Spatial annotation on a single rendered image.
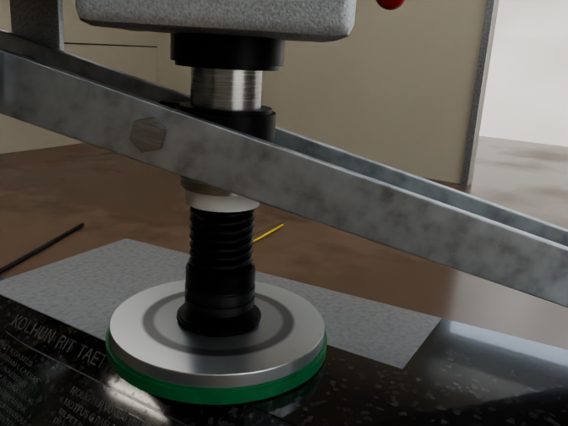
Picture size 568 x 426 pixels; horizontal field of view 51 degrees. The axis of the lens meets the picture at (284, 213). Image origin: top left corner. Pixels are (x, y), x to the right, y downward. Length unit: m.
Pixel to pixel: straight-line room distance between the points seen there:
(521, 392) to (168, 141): 0.39
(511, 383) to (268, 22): 0.40
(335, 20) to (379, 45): 5.27
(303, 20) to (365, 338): 0.35
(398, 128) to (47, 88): 5.21
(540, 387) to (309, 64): 5.51
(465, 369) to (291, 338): 0.17
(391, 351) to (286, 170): 0.24
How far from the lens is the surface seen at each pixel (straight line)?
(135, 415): 0.58
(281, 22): 0.43
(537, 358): 0.68
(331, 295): 0.74
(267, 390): 0.53
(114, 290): 0.74
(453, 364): 0.63
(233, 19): 0.44
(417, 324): 0.70
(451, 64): 5.48
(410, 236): 0.52
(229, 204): 0.53
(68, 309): 0.70
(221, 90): 0.52
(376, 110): 5.71
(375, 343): 0.64
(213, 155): 0.49
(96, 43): 6.57
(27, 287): 0.77
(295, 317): 0.62
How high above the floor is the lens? 1.10
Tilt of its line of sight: 16 degrees down
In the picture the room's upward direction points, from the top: 4 degrees clockwise
